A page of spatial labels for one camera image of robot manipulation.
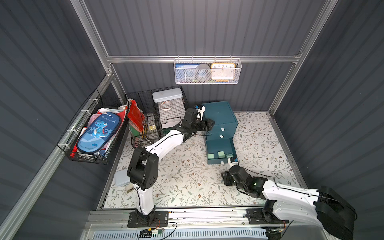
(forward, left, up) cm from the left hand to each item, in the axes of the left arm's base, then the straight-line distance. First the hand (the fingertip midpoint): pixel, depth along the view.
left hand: (213, 124), depth 86 cm
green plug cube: (-10, +1, -19) cm, 22 cm away
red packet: (+14, +51, -9) cm, 54 cm away
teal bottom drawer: (-2, -11, -20) cm, 23 cm away
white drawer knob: (-2, -5, -3) cm, 6 cm away
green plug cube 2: (-10, -11, -19) cm, 24 cm away
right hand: (-23, -6, -17) cm, 29 cm away
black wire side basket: (+3, +62, +13) cm, 64 cm away
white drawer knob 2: (-1, -6, -10) cm, 12 cm away
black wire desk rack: (+7, +33, -1) cm, 34 cm away
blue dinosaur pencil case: (-17, +53, +14) cm, 57 cm away
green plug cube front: (-10, -6, -18) cm, 22 cm away
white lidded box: (+25, +32, +1) cm, 41 cm away
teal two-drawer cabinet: (+1, -8, 0) cm, 8 cm away
